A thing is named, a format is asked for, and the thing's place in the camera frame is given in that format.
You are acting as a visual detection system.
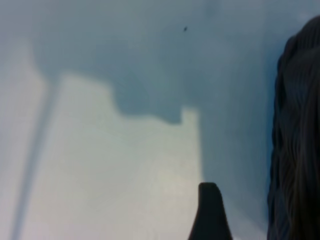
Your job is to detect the dark brown wicker basket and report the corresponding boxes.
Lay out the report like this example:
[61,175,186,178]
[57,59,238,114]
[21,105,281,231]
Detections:
[266,15,320,240]

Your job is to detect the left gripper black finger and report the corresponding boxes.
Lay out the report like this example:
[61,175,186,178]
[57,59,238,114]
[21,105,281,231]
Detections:
[187,182,235,240]

